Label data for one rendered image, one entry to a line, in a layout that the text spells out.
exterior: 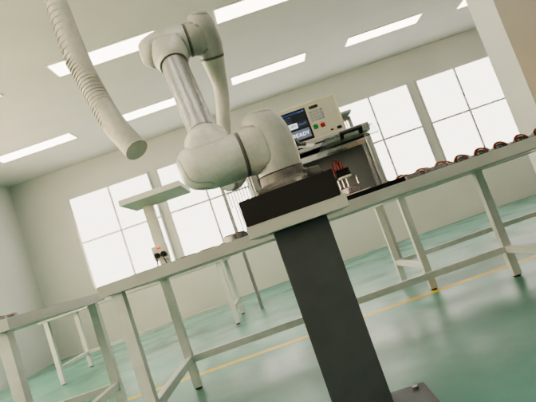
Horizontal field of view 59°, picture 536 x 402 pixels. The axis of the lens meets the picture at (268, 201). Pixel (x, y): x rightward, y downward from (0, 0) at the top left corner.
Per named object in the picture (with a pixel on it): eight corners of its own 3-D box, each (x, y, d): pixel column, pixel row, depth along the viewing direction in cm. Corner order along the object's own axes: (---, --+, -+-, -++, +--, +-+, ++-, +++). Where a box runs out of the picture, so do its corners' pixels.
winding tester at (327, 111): (346, 129, 248) (333, 92, 250) (267, 156, 247) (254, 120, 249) (336, 145, 287) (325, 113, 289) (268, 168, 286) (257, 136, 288)
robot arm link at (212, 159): (249, 158, 149) (182, 181, 146) (252, 186, 163) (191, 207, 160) (180, 12, 187) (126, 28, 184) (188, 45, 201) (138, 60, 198)
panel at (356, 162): (382, 188, 257) (363, 136, 260) (266, 228, 256) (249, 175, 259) (382, 188, 258) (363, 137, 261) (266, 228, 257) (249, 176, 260)
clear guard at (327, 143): (379, 131, 219) (374, 119, 220) (329, 148, 219) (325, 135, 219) (365, 146, 252) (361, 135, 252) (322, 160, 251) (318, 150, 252)
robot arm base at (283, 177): (319, 173, 150) (313, 156, 150) (255, 197, 155) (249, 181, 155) (325, 173, 167) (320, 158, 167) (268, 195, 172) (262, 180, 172)
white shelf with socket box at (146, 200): (203, 255, 271) (179, 179, 275) (141, 277, 270) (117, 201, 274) (211, 254, 305) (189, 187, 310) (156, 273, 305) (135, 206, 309)
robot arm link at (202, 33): (221, 51, 202) (191, 60, 200) (209, 6, 194) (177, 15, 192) (227, 53, 191) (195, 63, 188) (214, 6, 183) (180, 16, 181)
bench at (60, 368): (243, 322, 512) (221, 256, 519) (57, 388, 507) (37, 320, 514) (247, 311, 601) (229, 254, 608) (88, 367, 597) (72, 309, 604)
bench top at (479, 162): (581, 132, 208) (577, 121, 208) (100, 298, 203) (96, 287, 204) (480, 169, 308) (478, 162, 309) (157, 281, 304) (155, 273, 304)
